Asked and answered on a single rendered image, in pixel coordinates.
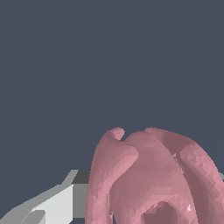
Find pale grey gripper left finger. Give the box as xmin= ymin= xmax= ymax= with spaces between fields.
xmin=0 ymin=169 xmax=92 ymax=224

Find pink lumpy object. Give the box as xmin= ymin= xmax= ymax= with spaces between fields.
xmin=84 ymin=126 xmax=224 ymax=224

